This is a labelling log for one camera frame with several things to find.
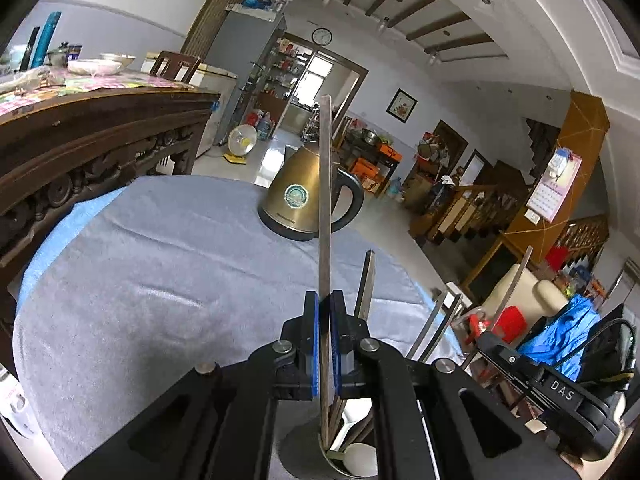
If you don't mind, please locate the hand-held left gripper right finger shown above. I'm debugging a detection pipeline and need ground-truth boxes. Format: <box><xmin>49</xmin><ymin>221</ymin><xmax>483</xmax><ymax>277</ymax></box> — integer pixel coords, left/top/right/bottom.
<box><xmin>330</xmin><ymin>290</ymin><xmax>581</xmax><ymax>480</ymax></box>

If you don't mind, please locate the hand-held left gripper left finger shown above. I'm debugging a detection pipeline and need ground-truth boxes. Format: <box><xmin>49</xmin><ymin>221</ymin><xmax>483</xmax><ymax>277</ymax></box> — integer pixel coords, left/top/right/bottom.
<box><xmin>62</xmin><ymin>291</ymin><xmax>321</xmax><ymax>480</ymax></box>

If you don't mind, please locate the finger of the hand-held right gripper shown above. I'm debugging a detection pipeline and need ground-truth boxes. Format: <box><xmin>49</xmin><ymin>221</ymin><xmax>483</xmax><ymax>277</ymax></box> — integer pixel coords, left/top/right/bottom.
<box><xmin>476</xmin><ymin>332</ymin><xmax>524</xmax><ymax>369</ymax></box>

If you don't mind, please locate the metal utensil holder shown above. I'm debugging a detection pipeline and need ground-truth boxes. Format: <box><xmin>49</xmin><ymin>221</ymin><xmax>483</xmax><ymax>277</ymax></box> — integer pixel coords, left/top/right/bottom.
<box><xmin>279</xmin><ymin>417</ymin><xmax>381</xmax><ymax>480</ymax></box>

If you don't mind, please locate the blue jacket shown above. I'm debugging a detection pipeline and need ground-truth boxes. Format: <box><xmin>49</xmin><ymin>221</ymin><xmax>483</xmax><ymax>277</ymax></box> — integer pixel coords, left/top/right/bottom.
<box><xmin>517</xmin><ymin>294</ymin><xmax>601</xmax><ymax>379</ymax></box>

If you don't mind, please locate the cream armchair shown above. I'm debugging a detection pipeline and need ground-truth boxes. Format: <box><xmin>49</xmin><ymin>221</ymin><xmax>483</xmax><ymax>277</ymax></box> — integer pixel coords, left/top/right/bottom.
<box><xmin>482</xmin><ymin>262</ymin><xmax>571</xmax><ymax>347</ymax></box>

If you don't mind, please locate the white spoon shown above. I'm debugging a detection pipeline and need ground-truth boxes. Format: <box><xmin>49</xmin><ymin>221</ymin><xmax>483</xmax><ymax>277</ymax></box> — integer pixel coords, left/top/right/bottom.
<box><xmin>340</xmin><ymin>442</ymin><xmax>378</xmax><ymax>478</ymax></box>

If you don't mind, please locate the wooden stair railing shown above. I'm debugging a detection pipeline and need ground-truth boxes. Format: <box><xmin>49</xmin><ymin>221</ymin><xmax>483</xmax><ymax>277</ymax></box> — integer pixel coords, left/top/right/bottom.
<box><xmin>410</xmin><ymin>184</ymin><xmax>531</xmax><ymax>247</ymax></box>

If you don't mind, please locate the gold electric kettle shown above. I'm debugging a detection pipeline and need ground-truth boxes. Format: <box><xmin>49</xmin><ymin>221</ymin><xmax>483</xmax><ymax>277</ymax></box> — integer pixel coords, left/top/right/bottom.
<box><xmin>257</xmin><ymin>141</ymin><xmax>365</xmax><ymax>242</ymax></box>

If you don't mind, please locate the grey cloth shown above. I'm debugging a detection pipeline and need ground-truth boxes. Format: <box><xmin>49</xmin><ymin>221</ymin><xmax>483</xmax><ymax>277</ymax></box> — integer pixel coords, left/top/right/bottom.
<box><xmin>12</xmin><ymin>175</ymin><xmax>466</xmax><ymax>471</ymax></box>

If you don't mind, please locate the small floor fan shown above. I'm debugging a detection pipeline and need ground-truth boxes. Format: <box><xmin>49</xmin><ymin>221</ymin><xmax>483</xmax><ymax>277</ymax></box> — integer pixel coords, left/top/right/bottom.
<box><xmin>224</xmin><ymin>124</ymin><xmax>259</xmax><ymax>166</ymax></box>

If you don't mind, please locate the framed picture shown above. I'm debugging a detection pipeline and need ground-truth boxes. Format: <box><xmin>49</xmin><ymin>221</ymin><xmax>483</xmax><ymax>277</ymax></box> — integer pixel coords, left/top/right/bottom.
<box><xmin>386</xmin><ymin>88</ymin><xmax>418</xmax><ymax>124</ymax></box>

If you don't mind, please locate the white chest freezer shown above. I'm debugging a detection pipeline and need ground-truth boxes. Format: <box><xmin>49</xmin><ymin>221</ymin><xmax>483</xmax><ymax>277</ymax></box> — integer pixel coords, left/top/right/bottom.
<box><xmin>142</xmin><ymin>52</ymin><xmax>238</xmax><ymax>159</ymax></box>

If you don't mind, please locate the blue cloth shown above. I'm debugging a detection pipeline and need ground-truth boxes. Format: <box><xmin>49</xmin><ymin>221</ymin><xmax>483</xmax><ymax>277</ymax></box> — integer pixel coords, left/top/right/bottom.
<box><xmin>20</xmin><ymin>187</ymin><xmax>126</xmax><ymax>301</ymax></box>

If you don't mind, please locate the shelf with goods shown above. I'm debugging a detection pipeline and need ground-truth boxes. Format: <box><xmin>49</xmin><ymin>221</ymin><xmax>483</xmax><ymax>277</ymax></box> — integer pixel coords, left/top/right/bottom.
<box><xmin>270</xmin><ymin>35</ymin><xmax>312</xmax><ymax>107</ymax></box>

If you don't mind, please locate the white appliance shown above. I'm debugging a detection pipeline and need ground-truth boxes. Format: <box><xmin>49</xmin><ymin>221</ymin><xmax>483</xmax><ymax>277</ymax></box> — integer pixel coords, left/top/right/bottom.
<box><xmin>0</xmin><ymin>367</ymin><xmax>39</xmax><ymax>439</ymax></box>

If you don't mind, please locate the carved wooden table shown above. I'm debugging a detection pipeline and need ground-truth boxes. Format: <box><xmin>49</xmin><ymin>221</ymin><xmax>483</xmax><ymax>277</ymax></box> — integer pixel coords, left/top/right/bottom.
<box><xmin>0</xmin><ymin>67</ymin><xmax>221</xmax><ymax>268</ymax></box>

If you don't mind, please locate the grey refrigerator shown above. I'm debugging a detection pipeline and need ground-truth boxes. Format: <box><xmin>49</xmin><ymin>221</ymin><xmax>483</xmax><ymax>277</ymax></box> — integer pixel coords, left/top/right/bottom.
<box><xmin>202</xmin><ymin>7</ymin><xmax>287</xmax><ymax>131</ymax></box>

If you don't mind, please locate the wooden chair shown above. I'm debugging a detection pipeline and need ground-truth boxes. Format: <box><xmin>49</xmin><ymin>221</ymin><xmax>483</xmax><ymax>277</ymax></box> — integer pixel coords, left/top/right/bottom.
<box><xmin>150</xmin><ymin>51</ymin><xmax>201</xmax><ymax>84</ymax></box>

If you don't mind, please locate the white bowl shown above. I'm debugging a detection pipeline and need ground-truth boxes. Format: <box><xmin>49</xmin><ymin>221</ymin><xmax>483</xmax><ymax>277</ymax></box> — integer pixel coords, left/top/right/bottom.
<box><xmin>67</xmin><ymin>59</ymin><xmax>123</xmax><ymax>76</ymax></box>

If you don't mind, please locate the black cable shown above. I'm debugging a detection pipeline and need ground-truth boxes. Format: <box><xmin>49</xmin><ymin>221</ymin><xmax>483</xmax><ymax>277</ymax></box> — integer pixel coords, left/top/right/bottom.
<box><xmin>582</xmin><ymin>316</ymin><xmax>632</xmax><ymax>361</ymax></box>

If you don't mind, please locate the wall calendar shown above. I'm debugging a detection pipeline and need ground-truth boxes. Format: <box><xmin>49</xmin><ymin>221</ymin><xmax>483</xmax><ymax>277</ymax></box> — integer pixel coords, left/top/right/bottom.
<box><xmin>526</xmin><ymin>146</ymin><xmax>584</xmax><ymax>224</ymax></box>

